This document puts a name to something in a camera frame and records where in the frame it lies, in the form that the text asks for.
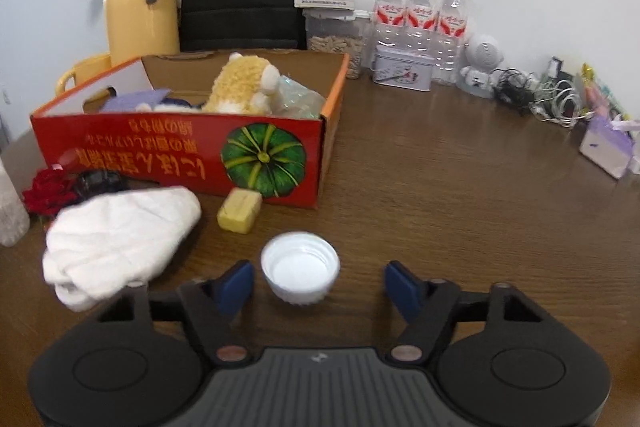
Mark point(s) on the flat white box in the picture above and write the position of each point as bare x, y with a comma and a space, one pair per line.
325, 1

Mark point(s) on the tan and white plush toy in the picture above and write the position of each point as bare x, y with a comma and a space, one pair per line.
240, 82

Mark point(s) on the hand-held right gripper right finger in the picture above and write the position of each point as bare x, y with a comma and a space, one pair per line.
405, 292

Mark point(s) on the clear water bottle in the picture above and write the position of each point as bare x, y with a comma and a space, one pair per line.
452, 27
390, 7
422, 14

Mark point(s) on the white bottle cap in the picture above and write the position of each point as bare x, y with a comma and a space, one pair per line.
300, 267

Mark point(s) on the clear plastic container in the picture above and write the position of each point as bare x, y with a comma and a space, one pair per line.
10, 212

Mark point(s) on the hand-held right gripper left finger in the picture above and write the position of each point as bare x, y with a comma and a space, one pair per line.
235, 289

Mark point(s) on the iridescent plastic bag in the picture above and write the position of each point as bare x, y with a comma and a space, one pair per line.
300, 102

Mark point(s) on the colourful snack packets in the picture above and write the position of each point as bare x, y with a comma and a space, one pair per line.
600, 94

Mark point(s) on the red artificial flower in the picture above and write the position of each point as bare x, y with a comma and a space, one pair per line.
47, 194

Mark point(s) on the yellow mug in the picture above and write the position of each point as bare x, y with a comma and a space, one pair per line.
87, 69

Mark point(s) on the purple tissue box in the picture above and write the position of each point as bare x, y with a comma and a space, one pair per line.
602, 147

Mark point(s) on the yellow block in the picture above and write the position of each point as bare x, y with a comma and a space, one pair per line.
240, 209

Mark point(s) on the white towel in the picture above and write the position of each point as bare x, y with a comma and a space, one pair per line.
115, 237

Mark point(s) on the clear jar of seeds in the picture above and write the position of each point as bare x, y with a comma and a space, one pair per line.
335, 44

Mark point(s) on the navy blue zip case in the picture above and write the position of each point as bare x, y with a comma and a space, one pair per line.
175, 103

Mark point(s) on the red cardboard box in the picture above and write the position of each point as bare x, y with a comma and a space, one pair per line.
150, 152

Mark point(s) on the printed metal tin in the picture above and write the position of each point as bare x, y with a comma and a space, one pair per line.
400, 72

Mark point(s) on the white robot-shaped speaker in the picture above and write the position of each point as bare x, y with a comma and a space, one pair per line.
482, 54

